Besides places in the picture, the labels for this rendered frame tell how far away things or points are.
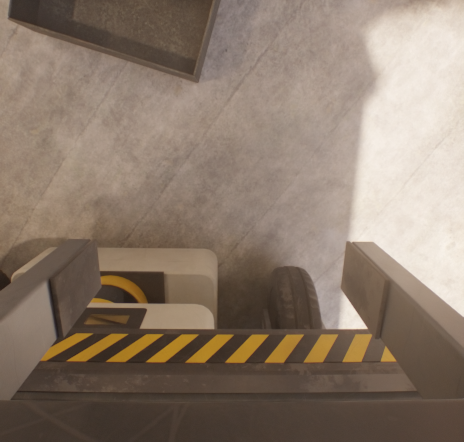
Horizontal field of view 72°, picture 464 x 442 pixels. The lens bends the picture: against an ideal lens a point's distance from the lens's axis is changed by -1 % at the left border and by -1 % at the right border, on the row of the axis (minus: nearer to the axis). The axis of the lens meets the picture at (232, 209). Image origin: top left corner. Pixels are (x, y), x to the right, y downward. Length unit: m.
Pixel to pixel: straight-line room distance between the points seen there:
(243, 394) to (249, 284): 0.33
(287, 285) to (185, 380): 0.23
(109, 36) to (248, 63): 0.20
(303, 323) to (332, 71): 0.35
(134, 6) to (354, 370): 0.50
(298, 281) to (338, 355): 0.20
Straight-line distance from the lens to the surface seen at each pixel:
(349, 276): 0.16
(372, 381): 0.27
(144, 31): 0.52
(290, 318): 0.42
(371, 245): 0.16
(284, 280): 0.45
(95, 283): 0.17
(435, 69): 0.59
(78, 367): 0.27
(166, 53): 0.51
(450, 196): 0.63
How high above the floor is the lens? 0.50
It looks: 74 degrees down
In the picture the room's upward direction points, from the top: 176 degrees clockwise
